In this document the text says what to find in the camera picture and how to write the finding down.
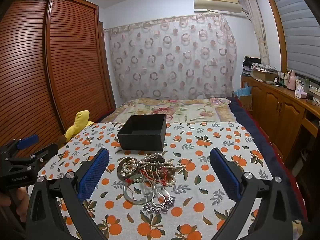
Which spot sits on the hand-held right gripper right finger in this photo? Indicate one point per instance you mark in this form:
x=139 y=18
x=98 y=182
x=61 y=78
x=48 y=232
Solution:
x=225 y=175

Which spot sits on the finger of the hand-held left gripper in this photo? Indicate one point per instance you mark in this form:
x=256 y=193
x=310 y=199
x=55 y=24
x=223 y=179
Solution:
x=47 y=151
x=27 y=141

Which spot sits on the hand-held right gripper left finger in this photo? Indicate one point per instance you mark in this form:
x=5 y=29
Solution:
x=93 y=175

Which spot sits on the carved metal bangle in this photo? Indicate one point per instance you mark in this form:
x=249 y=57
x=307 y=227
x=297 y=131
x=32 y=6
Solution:
x=120 y=171

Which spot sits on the short pearl strand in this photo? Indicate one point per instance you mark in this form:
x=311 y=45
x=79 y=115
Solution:
x=128 y=171

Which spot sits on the black cardboard box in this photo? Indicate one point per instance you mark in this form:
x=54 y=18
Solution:
x=140 y=140

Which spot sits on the person's left hand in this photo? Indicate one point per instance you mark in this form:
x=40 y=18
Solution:
x=20 y=202

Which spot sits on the pale jade bangle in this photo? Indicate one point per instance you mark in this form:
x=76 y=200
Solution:
x=128 y=196

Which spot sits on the orange fruit print tablecloth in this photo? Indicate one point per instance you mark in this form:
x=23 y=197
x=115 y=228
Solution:
x=200 y=142

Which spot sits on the yellow plush toy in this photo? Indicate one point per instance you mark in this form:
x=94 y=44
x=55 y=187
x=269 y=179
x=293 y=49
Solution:
x=80 y=122

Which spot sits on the navy blue bed sheet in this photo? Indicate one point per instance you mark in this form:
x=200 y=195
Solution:
x=252 y=125

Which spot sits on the floral blanket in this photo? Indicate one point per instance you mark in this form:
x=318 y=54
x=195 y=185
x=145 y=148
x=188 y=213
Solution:
x=187 y=110

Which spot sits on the long wooden cabinet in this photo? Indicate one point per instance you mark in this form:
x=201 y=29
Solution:
x=270 y=105

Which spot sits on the blue plastic bag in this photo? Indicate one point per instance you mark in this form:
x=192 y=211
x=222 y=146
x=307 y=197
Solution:
x=243 y=91

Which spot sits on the brown louvred wooden wardrobe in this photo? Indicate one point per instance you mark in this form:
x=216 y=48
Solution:
x=62 y=55

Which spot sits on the open cardboard box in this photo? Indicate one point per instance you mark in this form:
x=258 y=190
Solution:
x=262 y=75

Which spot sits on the row of cosmetic bottles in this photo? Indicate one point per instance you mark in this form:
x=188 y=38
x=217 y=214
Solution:
x=281 y=81

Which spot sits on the pink tissue pack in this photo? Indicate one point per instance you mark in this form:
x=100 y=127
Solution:
x=300 y=92

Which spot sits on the pink thermos jug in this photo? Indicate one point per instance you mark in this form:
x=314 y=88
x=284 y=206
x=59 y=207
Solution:
x=291 y=82

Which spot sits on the stack of folded clothes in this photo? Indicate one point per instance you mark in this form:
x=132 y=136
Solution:
x=250 y=63

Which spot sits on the floral folded cloth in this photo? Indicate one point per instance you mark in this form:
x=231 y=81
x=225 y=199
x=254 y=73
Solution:
x=265 y=67

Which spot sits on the green bottle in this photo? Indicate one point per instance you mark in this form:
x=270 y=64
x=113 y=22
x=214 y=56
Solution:
x=306 y=85

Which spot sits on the cream tied window curtain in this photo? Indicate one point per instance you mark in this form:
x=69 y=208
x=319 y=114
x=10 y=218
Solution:
x=257 y=30

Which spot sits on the grey window blind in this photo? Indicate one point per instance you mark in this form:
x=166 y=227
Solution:
x=300 y=42

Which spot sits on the beige air conditioner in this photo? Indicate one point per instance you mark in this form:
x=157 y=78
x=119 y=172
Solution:
x=216 y=2

